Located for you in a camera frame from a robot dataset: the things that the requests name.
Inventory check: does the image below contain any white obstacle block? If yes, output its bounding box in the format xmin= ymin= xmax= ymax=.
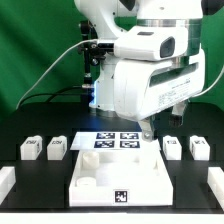
xmin=207 ymin=167 xmax=224 ymax=211
xmin=0 ymin=166 xmax=16 ymax=205

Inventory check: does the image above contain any silver camera on stand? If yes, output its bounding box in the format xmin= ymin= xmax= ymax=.
xmin=97 ymin=39 xmax=114 ymax=52

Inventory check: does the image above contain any black camera stand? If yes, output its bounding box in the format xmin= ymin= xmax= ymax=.
xmin=78 ymin=20 xmax=97 ymax=96

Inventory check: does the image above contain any white left obstacle block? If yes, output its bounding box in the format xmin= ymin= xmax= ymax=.
xmin=0 ymin=166 xmax=16 ymax=205

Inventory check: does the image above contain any white square tabletop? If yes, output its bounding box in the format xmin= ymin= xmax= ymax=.
xmin=69 ymin=140 xmax=173 ymax=207

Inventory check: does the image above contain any black cable on table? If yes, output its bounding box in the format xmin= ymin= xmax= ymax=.
xmin=19 ymin=85 xmax=93 ymax=108

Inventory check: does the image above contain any white marker plate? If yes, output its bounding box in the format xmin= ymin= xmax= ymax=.
xmin=70 ymin=131 xmax=160 ymax=150

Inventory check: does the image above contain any white right obstacle block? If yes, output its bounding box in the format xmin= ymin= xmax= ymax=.
xmin=207 ymin=167 xmax=224 ymax=211

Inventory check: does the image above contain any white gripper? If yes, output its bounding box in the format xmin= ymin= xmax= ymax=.
xmin=114 ymin=50 xmax=205 ymax=142

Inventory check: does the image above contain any grey camera cable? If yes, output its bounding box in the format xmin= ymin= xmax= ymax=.
xmin=15 ymin=39 xmax=98 ymax=110

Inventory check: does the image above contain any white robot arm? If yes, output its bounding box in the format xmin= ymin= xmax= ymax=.
xmin=74 ymin=0 xmax=205 ymax=141

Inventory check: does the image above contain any white front rail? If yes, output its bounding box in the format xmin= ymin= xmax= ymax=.
xmin=0 ymin=213 xmax=224 ymax=224

